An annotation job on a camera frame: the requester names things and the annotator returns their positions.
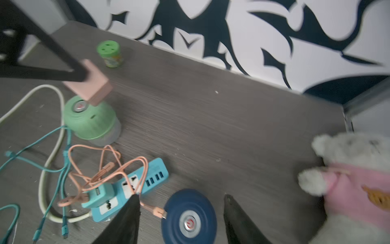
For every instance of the teal charger plug cube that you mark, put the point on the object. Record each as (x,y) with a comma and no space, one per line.
(99,195)

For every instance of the green lidded round tin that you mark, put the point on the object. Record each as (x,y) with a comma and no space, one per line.
(110,52)

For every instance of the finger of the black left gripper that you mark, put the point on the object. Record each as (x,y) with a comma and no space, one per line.
(15,28)

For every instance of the pink charger plug cube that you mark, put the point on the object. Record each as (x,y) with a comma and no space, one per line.
(94,88)

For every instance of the light green meat grinder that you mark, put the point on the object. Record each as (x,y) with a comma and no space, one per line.
(97,124)

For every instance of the teal power strip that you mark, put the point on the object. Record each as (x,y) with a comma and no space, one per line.
(115,195)

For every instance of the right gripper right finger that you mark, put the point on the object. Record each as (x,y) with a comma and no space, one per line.
(240,229)

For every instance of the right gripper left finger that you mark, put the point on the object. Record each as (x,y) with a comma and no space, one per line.
(124,228)

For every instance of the white teddy bear pink shirt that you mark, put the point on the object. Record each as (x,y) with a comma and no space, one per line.
(355,185)

